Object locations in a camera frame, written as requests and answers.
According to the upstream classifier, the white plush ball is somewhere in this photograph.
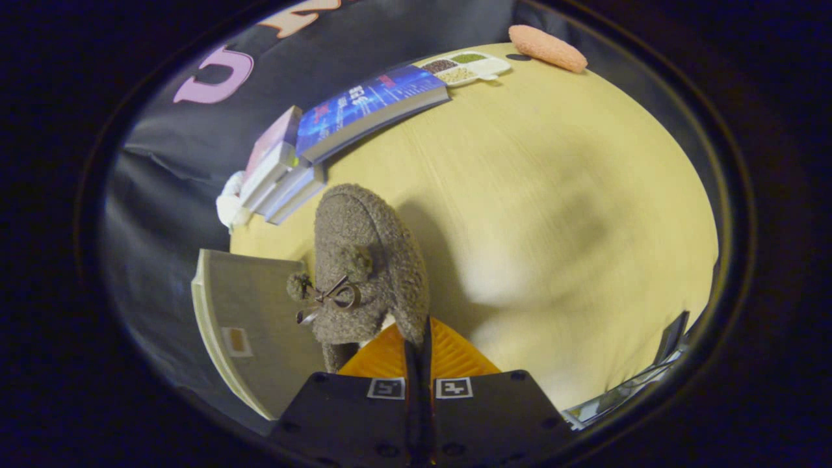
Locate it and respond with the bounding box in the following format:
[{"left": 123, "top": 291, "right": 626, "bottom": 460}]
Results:
[{"left": 216, "top": 170, "right": 252, "bottom": 232}]

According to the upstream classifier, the grey fabric storage box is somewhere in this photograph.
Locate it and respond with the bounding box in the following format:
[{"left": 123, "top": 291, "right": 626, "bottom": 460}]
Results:
[{"left": 191, "top": 248, "right": 327, "bottom": 421}]

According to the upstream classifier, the white divided bean tray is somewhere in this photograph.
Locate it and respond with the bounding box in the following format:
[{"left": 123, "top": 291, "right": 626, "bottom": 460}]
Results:
[{"left": 416, "top": 51, "right": 513, "bottom": 88}]

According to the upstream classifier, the white book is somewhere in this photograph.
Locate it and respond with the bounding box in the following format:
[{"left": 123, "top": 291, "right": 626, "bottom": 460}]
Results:
[{"left": 239, "top": 142, "right": 301, "bottom": 210}]

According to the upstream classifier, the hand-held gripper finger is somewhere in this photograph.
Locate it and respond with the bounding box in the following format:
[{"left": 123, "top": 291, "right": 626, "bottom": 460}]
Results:
[
  {"left": 419, "top": 316, "right": 578, "bottom": 468},
  {"left": 268, "top": 322, "right": 422, "bottom": 468}
]

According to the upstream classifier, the grey book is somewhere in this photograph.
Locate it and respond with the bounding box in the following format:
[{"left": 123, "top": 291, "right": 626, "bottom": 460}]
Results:
[{"left": 259, "top": 162, "right": 327, "bottom": 226}]

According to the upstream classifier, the blue book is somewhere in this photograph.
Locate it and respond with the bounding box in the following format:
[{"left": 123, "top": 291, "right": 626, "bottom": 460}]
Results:
[{"left": 296, "top": 64, "right": 450, "bottom": 164}]

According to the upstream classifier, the black backdrop cloth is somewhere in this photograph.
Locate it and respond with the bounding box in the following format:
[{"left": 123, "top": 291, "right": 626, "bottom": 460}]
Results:
[{"left": 97, "top": 0, "right": 625, "bottom": 437}]

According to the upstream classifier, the grey fuzzy slipper shoe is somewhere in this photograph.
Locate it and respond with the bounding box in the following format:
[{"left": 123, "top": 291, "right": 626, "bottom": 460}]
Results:
[{"left": 286, "top": 183, "right": 431, "bottom": 374}]

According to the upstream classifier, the orange oval sponge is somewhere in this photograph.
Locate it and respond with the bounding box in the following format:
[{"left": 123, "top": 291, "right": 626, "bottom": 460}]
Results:
[{"left": 508, "top": 25, "right": 589, "bottom": 73}]

